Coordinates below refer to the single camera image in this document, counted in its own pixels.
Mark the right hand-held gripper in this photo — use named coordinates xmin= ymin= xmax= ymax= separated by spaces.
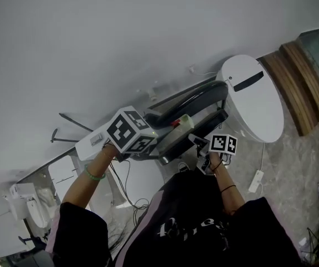
xmin=188 ymin=133 xmax=238 ymax=176

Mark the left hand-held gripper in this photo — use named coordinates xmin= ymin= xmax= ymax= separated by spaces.
xmin=102 ymin=106 xmax=160 ymax=162

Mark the black folding chair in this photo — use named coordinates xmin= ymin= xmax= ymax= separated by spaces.
xmin=144 ymin=79 xmax=230 ymax=166

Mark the person's right forearm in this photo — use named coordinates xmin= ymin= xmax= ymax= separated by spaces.
xmin=208 ymin=152 xmax=247 ymax=216

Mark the person's left forearm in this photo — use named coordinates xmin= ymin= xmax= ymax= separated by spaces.
xmin=61 ymin=144 xmax=119 ymax=214

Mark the pale green box red tag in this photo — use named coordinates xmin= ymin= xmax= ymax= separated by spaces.
xmin=170 ymin=113 xmax=195 ymax=129

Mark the person's black white shoe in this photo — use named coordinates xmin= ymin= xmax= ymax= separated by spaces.
xmin=176 ymin=161 xmax=191 ymax=174

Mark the white power strip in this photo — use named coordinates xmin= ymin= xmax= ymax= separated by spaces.
xmin=248 ymin=169 xmax=266 ymax=194

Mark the small white toilet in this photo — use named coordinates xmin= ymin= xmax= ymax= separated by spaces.
xmin=8 ymin=182 xmax=57 ymax=229

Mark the black wall bracket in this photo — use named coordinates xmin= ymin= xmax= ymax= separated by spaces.
xmin=50 ymin=112 xmax=94 ymax=144

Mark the green bead bracelet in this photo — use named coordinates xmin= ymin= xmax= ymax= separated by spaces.
xmin=84 ymin=163 xmax=107 ymax=181

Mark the black cable bundle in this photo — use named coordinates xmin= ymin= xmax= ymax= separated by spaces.
xmin=108 ymin=159 xmax=150 ymax=228

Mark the white wall plug with cable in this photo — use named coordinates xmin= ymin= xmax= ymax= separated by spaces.
xmin=188 ymin=65 xmax=218 ymax=76

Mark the brown wooden door frame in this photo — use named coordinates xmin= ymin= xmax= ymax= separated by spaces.
xmin=258 ymin=41 xmax=319 ymax=175

